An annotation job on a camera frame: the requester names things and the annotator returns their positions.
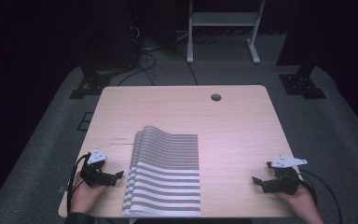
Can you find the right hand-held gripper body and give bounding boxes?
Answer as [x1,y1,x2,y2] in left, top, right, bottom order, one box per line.
[266,155,309,196]

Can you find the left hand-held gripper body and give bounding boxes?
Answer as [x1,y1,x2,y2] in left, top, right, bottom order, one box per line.
[78,147,119,189]

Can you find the striped woven placemat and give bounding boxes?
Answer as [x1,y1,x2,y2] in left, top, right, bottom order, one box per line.
[130,125,201,217]

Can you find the person's left hand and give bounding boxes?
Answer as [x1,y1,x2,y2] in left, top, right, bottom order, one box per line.
[69,173,107,215]

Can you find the person's right hand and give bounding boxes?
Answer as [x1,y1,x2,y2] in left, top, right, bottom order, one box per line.
[275,183,321,218]

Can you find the pile of striped placemats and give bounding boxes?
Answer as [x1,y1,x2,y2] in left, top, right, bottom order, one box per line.
[121,130,144,217]

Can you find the floor outlet plate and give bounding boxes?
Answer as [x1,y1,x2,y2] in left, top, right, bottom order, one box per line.
[76,111,95,132]

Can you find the black stand base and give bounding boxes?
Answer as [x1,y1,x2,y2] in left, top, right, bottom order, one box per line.
[68,63,113,100]
[278,63,327,100]

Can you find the white metal stand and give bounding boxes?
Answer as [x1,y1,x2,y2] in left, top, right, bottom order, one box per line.
[186,0,267,65]

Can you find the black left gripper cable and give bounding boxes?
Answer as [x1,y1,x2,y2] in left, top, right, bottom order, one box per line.
[66,152,92,216]

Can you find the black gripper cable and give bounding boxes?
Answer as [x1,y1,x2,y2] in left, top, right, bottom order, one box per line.
[297,168,343,224]
[66,152,92,216]

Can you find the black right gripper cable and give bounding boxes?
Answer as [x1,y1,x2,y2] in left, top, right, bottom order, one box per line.
[297,168,343,224]

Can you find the black floor cables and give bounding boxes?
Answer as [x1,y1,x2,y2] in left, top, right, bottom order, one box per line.
[117,24,200,87]

